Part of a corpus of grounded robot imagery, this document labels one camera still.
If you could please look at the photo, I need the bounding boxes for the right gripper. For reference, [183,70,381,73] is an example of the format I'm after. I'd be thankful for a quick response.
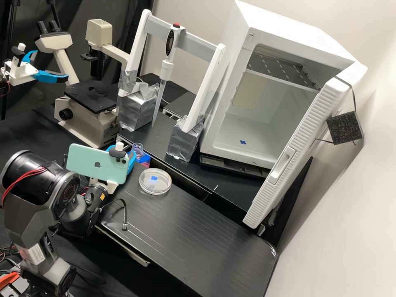
[106,147,137,193]

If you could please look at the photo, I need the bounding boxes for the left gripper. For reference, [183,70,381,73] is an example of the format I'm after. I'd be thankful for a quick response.
[4,49,71,86]

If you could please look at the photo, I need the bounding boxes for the small bottle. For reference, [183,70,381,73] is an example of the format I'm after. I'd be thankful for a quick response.
[131,142,146,162]

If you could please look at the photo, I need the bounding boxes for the left phone holder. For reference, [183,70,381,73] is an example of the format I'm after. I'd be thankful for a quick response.
[11,43,27,67]

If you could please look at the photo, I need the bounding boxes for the petri dish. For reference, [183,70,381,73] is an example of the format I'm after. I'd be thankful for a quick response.
[138,167,172,196]

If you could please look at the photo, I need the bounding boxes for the cream microscope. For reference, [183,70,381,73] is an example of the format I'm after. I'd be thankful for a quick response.
[34,18,132,150]

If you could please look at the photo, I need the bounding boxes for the white pipette stand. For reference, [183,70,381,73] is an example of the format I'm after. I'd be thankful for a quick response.
[117,8,231,163]

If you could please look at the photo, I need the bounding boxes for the black tray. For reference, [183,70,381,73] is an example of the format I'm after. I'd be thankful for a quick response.
[199,154,270,179]

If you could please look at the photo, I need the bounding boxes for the pipette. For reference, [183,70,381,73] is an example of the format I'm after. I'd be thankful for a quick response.
[151,23,186,128]

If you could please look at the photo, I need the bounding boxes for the white incubator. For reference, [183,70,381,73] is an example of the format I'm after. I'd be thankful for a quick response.
[199,0,356,170]

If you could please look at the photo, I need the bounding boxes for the incubator door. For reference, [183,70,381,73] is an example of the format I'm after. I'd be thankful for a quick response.
[242,60,369,230]

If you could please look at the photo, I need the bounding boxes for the right wrist camera phone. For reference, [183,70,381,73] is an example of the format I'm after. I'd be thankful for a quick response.
[66,142,131,186]

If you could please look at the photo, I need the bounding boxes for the black cable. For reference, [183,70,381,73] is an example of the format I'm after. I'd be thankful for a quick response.
[106,198,130,231]

